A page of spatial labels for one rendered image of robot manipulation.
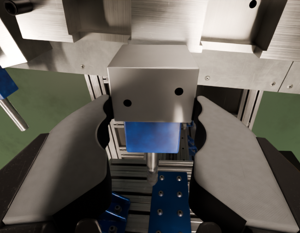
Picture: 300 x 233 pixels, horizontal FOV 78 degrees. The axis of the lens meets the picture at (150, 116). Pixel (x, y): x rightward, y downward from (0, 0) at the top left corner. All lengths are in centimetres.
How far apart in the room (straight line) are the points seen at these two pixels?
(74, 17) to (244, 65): 21
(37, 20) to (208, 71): 20
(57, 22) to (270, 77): 26
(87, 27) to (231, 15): 13
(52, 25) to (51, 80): 121
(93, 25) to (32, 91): 133
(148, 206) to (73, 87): 102
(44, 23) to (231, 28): 16
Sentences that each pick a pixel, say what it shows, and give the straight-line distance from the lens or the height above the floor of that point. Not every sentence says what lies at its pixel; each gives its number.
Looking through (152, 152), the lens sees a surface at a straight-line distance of 15.
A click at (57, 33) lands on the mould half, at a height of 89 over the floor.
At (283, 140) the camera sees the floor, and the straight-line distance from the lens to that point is 161.
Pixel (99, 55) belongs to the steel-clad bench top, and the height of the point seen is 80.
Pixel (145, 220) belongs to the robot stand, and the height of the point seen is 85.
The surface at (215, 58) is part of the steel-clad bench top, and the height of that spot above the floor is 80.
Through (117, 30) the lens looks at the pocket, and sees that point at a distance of 19.
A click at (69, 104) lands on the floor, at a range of 143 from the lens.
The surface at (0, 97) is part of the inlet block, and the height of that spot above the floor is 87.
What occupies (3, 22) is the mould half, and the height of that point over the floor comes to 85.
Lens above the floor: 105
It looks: 54 degrees down
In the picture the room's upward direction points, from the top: 170 degrees counter-clockwise
